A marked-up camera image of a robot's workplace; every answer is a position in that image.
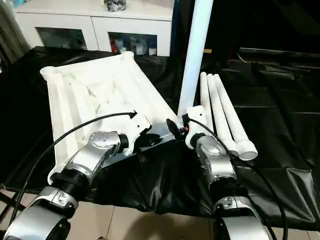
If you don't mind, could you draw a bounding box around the white plastic table leg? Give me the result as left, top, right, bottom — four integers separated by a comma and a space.
214, 75, 259, 161
177, 0, 215, 119
200, 71, 214, 132
206, 73, 239, 157

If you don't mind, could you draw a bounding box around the white plastic table top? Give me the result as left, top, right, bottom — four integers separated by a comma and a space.
40, 51, 189, 187

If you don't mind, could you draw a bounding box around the black plastic mat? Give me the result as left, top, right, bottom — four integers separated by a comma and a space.
0, 46, 320, 232

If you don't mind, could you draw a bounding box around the small grey cabinet ornament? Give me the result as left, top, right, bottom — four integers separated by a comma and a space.
103, 0, 127, 12

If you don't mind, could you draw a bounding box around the black flat screen television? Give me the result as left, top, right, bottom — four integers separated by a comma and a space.
214, 0, 320, 65

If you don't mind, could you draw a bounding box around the white glass-door cabinet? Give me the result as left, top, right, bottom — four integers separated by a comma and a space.
14, 0, 176, 57

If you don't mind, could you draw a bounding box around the grey curtain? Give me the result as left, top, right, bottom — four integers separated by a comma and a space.
0, 0, 27, 67

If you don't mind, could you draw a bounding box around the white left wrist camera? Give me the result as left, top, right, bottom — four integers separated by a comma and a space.
117, 112, 153, 156

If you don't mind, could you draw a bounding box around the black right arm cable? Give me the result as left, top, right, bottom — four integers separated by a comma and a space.
186, 116, 289, 240

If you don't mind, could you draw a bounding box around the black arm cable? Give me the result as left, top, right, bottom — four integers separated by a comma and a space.
186, 116, 289, 240
0, 111, 139, 237

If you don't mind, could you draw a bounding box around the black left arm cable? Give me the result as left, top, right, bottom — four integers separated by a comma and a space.
0, 111, 139, 237

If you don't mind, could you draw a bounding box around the black folding table frame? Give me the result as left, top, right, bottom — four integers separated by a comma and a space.
0, 191, 17, 212

